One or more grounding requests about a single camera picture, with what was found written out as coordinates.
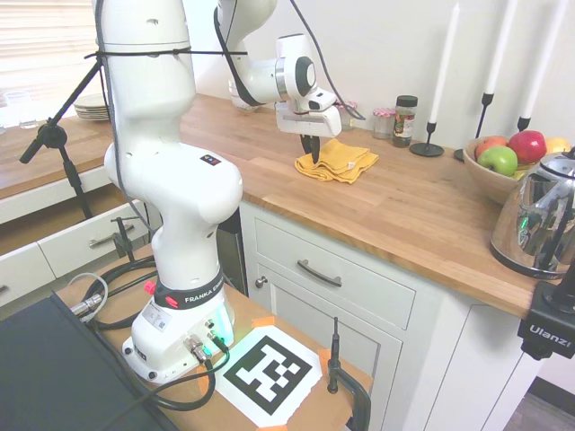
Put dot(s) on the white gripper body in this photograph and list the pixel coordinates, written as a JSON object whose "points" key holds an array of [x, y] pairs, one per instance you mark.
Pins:
{"points": [[310, 123]]}

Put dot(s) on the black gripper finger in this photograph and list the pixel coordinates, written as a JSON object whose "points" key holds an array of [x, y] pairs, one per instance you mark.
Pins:
{"points": [[316, 150], [305, 143]]}

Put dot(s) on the yellow cloth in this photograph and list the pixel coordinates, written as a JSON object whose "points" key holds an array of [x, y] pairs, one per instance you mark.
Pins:
{"points": [[341, 164]]}

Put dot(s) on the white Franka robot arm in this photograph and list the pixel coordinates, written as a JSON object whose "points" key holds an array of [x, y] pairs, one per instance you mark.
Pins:
{"points": [[153, 134]]}

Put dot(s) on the glass jar red checked lid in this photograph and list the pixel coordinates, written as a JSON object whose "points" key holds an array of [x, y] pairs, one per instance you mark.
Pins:
{"points": [[383, 125], [349, 117]]}

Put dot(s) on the spice jar black lid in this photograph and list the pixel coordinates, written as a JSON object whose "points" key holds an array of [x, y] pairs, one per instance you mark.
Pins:
{"points": [[403, 123]]}

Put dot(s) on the short black candle holder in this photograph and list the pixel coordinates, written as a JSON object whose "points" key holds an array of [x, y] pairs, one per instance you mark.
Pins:
{"points": [[427, 149]]}

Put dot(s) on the round metal cabinet knob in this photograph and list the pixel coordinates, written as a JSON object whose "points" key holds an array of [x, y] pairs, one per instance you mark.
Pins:
{"points": [[261, 282]]}

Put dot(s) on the tall white candle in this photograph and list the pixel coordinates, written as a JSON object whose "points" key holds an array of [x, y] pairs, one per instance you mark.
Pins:
{"points": [[501, 49], [442, 67], [541, 67]]}

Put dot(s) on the brown robot mounting board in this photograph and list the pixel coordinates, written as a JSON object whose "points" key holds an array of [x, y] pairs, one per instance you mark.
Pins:
{"points": [[278, 314]]}

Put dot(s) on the tall black candle holder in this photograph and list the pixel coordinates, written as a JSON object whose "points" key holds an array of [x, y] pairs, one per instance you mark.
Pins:
{"points": [[481, 116]]}

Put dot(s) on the orange fruit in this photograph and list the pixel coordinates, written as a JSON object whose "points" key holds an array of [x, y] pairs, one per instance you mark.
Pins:
{"points": [[489, 143]]}

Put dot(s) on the wooden fruit bowl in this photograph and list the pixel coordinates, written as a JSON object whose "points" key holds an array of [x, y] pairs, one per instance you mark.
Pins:
{"points": [[487, 184]]}

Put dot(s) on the orange tape piece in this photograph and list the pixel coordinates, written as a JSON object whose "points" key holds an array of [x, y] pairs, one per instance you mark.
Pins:
{"points": [[324, 355], [264, 322], [205, 381]]}

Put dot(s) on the green apple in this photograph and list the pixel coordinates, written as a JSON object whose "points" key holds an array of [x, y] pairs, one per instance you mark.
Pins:
{"points": [[496, 160]]}

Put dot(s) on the small black table clamp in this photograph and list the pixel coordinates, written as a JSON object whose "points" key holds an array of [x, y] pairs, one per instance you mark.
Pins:
{"points": [[123, 240]]}

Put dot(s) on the medium black candle holder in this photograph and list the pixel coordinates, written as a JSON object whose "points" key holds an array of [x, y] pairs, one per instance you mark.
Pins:
{"points": [[524, 123]]}

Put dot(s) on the black bar clamp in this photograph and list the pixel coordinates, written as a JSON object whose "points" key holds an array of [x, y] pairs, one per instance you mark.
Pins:
{"points": [[333, 359]]}

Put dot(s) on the red apple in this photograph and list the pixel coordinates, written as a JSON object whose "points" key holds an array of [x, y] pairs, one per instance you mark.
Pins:
{"points": [[528, 147]]}

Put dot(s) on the stack of white plates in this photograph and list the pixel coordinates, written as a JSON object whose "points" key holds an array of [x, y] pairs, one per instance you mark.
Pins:
{"points": [[92, 108]]}

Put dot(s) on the black white fiducial tag sheet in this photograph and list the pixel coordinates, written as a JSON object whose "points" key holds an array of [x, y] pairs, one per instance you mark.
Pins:
{"points": [[269, 372]]}

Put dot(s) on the shiny steel kettle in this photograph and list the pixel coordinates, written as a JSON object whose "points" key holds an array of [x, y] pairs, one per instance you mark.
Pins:
{"points": [[534, 215]]}

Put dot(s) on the white kitchen cabinet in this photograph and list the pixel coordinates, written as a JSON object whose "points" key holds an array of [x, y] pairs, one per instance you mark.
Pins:
{"points": [[440, 350]]}

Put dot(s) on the black tripod stand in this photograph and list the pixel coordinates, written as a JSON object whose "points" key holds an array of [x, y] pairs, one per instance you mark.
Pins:
{"points": [[67, 157]]}

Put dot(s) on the yellow fruit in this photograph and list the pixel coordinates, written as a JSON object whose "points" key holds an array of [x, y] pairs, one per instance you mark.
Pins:
{"points": [[558, 144]]}

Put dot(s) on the white drawer unit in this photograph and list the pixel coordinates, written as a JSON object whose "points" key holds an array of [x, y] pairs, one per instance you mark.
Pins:
{"points": [[67, 251]]}

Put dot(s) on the white window blinds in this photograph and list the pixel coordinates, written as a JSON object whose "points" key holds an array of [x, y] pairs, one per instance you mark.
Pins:
{"points": [[40, 40]]}

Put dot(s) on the clear drinking glass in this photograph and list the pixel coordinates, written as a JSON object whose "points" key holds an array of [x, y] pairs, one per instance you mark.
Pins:
{"points": [[20, 110]]}

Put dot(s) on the black fabric cover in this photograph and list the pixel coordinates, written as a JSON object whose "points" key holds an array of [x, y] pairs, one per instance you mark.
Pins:
{"points": [[49, 372]]}

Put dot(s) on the black camera stand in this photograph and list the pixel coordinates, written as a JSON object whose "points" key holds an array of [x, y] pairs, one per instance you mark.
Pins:
{"points": [[545, 334]]}

